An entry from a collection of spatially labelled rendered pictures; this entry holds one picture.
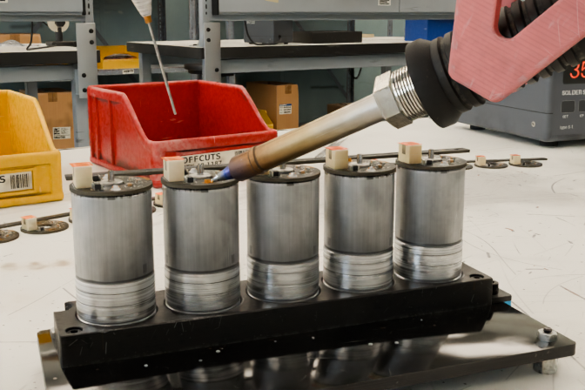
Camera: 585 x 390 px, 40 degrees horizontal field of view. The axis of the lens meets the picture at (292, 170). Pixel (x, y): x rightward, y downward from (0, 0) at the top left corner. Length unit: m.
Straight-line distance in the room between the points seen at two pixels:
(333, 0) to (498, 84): 2.85
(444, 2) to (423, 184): 3.12
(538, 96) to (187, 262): 0.51
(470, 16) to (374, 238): 0.10
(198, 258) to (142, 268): 0.02
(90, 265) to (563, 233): 0.27
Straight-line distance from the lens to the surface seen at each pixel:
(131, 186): 0.25
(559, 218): 0.48
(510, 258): 0.39
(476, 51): 0.20
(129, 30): 4.94
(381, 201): 0.27
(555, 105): 0.71
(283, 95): 4.95
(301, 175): 0.26
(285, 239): 0.26
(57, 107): 4.38
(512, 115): 0.75
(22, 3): 2.57
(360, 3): 3.12
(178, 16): 5.06
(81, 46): 2.64
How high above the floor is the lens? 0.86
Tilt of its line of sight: 11 degrees down
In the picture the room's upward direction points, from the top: straight up
